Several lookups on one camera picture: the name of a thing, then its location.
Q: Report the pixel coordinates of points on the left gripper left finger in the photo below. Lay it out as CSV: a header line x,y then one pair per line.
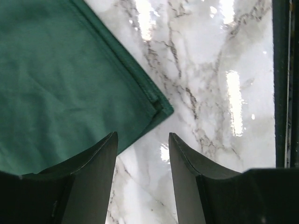
x,y
75,191

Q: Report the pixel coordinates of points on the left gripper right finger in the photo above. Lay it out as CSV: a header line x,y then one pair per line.
x,y
209,193

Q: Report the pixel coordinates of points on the dark green cloth napkin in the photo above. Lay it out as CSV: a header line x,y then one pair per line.
x,y
65,83

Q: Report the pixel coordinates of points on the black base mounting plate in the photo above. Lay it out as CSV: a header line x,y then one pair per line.
x,y
286,81

